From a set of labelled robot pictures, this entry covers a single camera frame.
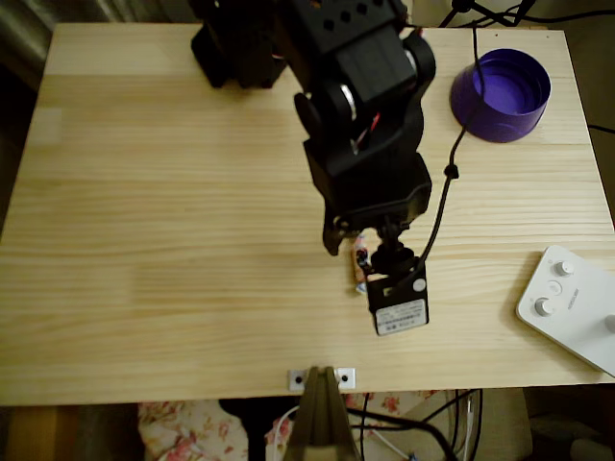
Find thick black cable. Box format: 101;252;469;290
345;407;460;461

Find white lamp base with knobs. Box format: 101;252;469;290
515;244;615;378

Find white cable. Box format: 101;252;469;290
265;405;302;461
369;429;409;460

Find black camera cable with knot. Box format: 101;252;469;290
416;21;486;273

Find black camera with white label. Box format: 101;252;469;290
364;218;431;337

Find black tripod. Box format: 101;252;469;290
439;0;537;29

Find purple bowl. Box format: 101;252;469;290
449;47;553;144

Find white metal bracket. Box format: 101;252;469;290
286;368;357;391

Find grey curtain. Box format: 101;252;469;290
0;0;121;92

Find candy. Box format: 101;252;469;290
352;229;375;296

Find floral fabric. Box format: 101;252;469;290
137;389;443;461

